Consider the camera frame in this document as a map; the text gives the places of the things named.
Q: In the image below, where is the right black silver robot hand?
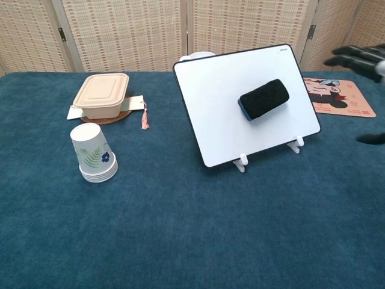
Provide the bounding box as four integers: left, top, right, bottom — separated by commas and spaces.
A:
323, 44, 385, 146

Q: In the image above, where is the black felt whiteboard eraser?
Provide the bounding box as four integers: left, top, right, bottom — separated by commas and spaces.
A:
237, 78, 291, 122

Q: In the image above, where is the white plastic table leg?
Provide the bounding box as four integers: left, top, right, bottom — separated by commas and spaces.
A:
232, 154, 249, 173
286, 135, 305, 155

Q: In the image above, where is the small white whiteboard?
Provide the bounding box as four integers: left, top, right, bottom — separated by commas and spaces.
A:
173, 43, 322, 169

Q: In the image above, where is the cartoon print mouse pad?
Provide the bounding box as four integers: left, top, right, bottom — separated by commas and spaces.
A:
302, 77, 378, 119

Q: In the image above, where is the paper bookmark with pink tassel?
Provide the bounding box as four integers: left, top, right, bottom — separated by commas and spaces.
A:
66, 95, 150, 131

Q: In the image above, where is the woven bamboo folding screen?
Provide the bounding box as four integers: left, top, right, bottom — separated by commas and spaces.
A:
0, 0, 385, 76

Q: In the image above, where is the brown woven round coaster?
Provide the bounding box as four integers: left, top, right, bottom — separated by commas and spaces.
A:
80, 94, 133, 125

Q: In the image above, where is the dark blue table cloth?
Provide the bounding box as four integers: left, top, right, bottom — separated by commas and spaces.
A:
0, 71, 385, 289

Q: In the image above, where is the beige lidded lunch box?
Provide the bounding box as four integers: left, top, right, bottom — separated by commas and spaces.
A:
72, 73, 131, 119

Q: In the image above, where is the white floral paper cup stack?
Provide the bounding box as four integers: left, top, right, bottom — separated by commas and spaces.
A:
69, 122, 119, 184

